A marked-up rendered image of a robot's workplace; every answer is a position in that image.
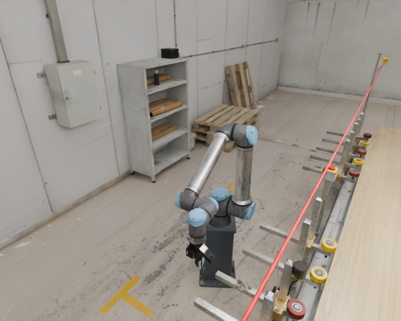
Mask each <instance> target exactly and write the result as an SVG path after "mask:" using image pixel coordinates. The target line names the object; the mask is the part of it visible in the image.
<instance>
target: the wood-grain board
mask: <svg viewBox="0 0 401 321"><path fill-rule="evenodd" d="M314 321H401V129H395V128H391V127H383V126H379V125H375V128H374V131H373V134H372V137H371V140H370V143H369V147H368V150H367V153H366V156H365V160H364V162H363V166H362V169H361V172H360V175H359V178H358V181H357V184H356V188H355V191H354V194H353V198H352V200H351V204H350V206H349V210H348V214H347V216H346V219H345V223H344V226H343V228H342V232H341V236H340V238H339V242H338V244H337V248H336V251H335V254H334V258H333V261H332V264H331V266H330V270H329V273H328V276H327V280H326V282H325V286H324V289H323V292H322V295H321V299H320V302H319V305H318V309H317V311H316V314H315V317H314Z"/></svg>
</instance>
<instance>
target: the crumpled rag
mask: <svg viewBox="0 0 401 321"><path fill-rule="evenodd" d="M236 282H237V284H235V285H234V286H235V287H236V288H237V289H239V290H241V291H242V290H245V291H247V290H251V288H252V286H251V285H250V284H249V283H248V282H245V281H244V280H243V279H241V278H240V279H238V280H236Z"/></svg>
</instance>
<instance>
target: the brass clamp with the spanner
mask: <svg viewBox="0 0 401 321"><path fill-rule="evenodd" d="M278 295H279V293H278ZM278 295H277V297H276V300H275V305H274V311H273V315H272V317H273V318H274V319H276V320H278V321H280V320H281V318H282V316H283V311H284V309H285V306H287V304H288V301H290V299H291V298H290V295H289V296H288V297H287V298H286V301H285V302H284V301H282V300H280V299H278ZM277 306H278V307H279V311H275V307H277Z"/></svg>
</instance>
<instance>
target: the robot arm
mask: <svg viewBox="0 0 401 321"><path fill-rule="evenodd" d="M257 138H258V131H257V128H256V127H253V126H250V125H243V124H237V123H229V124H225V125H223V126H221V127H220V128H218V129H217V130H216V131H215V133H214V134H213V141H212V143H211V144H210V146H209V148H208V150H207V152H206V153H205V155H204V157H203V158H202V160H201V162H200V164H199V166H198V167H197V169H196V171H195V173H194V174H193V176H192V178H191V180H190V181H189V183H188V185H187V186H186V188H185V189H184V191H183V192H179V193H178V195H177V196H176V206H177V207H178V208H180V209H182V210H186V211H189V212H190V213H189V214H188V236H189V237H188V241H189V242H190V244H189V245H188V247H187V248H186V256H188V257H189V258H191V259H193V258H194V260H191V263H192V264H193V265H194V266H195V267H197V269H198V270H200V269H201V268H202V266H203V263H204V260H205V259H206V260H207V261H208V262H209V263H210V264H211V263H212V262H213V261H214V260H215V259H216V255H215V254H214V253H213V252H212V251H211V250H210V249H209V248H208V247H207V246H206V245H205V244H204V242H205V241H206V226H207V224H208V223H209V224H210V225H212V226H213V227H217V228H224V227H227V226H229V225H230V223H231V220H232V219H231V215H232V216H234V217H237V218H241V219H243V220H250V219H251V217H252V216H253V213H254V210H255V206H256V202H254V201H252V200H253V198H252V196H251V195H250V188H251V171H252V162H253V147H254V145H256V143H257ZM230 141H236V178H235V194H234V195H230V190H228V189H224V188H219V189H215V190H214V191H212V193H211V197H209V198H206V199H202V198H199V194H200V192H201V190H202V188H203V186H204V185H205V183H206V181H207V179H208V177H209V175H210V174H211V172H212V170H213V168H214V166H215V164H216V162H217V160H218V158H219V156H220V154H221V153H222V151H223V149H224V147H225V145H228V144H229V143H230ZM187 252H188V254H187Z"/></svg>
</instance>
